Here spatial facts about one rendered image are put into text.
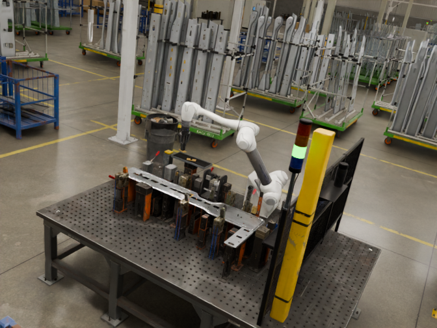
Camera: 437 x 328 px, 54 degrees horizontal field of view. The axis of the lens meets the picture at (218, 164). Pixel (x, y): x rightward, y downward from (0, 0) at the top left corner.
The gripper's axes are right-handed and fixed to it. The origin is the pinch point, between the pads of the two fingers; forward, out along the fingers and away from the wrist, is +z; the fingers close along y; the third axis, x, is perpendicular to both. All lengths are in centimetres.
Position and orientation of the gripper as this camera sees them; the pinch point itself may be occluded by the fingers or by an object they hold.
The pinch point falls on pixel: (183, 146)
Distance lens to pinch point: 395.4
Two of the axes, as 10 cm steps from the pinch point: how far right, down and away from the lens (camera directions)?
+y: -7.9, 1.3, -6.0
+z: -1.4, 9.1, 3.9
